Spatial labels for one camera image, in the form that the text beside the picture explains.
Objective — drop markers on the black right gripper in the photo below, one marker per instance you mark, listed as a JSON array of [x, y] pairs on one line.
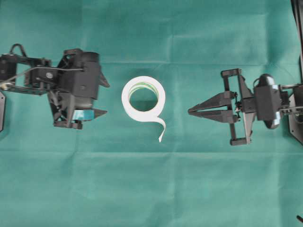
[[246, 105]]

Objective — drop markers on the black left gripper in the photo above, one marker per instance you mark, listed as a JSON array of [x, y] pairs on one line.
[[44, 78]]

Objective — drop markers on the white duct tape roll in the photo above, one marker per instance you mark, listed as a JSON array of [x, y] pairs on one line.
[[143, 99]]

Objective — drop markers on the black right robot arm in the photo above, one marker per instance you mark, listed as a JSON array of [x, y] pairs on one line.
[[291, 100]]

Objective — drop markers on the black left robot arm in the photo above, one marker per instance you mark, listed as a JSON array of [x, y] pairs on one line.
[[13, 67]]

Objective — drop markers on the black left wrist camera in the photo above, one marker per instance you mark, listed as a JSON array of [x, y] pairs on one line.
[[80, 76]]

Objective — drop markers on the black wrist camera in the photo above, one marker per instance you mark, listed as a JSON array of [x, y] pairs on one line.
[[268, 101], [80, 76]]

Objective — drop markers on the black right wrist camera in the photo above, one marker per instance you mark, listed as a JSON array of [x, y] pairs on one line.
[[268, 101]]

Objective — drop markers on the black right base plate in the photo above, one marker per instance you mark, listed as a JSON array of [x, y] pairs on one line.
[[295, 120]]

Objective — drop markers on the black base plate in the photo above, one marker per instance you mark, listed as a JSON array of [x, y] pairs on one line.
[[295, 120], [2, 110]]

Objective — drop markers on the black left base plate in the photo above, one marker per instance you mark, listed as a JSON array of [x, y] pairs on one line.
[[2, 110]]

